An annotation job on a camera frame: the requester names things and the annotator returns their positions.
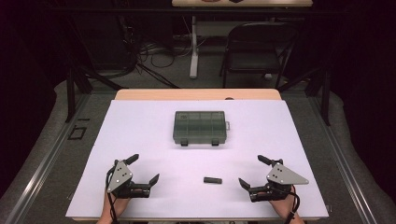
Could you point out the person's left hand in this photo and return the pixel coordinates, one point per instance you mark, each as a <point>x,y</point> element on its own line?
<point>112,207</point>

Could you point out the grey transparent compartment box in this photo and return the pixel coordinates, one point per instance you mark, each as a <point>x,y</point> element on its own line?
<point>199,127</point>

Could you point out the metal floor rail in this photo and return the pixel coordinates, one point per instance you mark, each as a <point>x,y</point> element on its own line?
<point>40,168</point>
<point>345,168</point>

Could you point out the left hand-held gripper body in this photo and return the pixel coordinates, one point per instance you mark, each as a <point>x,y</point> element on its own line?
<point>120,179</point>

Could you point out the black folding chair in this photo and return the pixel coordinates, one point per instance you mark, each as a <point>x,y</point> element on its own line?
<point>253,59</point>

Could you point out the light wooden desk top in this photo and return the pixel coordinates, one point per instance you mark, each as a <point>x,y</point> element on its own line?
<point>264,3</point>

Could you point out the person's right hand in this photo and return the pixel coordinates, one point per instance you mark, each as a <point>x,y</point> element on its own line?
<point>286,206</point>

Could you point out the white desk leg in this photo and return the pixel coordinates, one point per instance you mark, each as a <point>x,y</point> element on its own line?
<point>194,53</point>

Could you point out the black metal stand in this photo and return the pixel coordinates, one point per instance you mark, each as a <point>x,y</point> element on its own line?
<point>325,96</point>
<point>71,93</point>

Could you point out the dark equipment case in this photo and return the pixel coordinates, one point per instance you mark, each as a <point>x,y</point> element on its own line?
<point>102,43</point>

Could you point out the small black bar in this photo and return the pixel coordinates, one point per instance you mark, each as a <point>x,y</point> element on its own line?
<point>213,180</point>

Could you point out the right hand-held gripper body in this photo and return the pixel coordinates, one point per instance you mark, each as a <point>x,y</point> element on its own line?
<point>283,175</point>

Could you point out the black horizontal bar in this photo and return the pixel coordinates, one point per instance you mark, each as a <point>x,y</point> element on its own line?
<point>124,11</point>

